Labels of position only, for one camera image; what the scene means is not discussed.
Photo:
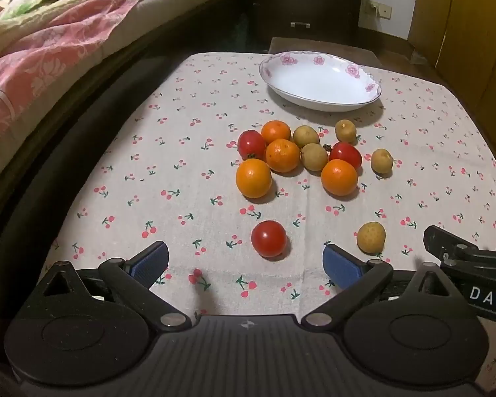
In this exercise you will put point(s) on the bed with dark frame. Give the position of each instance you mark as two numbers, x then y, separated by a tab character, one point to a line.
157	16

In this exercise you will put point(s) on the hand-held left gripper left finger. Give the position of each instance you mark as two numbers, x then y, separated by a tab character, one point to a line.
151	261

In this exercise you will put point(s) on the wall power outlet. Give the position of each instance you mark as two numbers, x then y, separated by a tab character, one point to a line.
382	9

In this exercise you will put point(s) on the pink patterned blanket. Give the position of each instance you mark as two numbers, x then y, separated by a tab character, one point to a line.
45	62

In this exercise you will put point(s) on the white floral oval plate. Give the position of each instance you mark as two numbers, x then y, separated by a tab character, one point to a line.
318	82

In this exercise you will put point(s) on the red tomato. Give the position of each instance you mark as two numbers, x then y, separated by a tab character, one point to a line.
268	238
347	153
249	144

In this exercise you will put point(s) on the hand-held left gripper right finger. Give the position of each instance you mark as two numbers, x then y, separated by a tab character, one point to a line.
341	266

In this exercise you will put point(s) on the cherry print tablecloth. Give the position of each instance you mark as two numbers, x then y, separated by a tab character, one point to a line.
169	153

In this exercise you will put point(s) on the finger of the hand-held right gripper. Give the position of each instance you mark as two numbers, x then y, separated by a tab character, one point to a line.
446	243

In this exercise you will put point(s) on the dark wooden nightstand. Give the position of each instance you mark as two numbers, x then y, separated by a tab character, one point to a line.
306	0

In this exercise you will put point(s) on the brown longan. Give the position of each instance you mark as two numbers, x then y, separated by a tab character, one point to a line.
306	136
314	156
382	161
371	237
346	130

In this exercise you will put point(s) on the low wooden platform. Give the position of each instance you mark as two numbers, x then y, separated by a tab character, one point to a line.
355	51

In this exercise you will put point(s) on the wooden wardrobe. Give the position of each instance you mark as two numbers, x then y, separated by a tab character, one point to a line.
467	20

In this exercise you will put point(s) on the orange mandarin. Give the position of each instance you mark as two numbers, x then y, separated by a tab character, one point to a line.
253	178
339	177
282	155
275	131

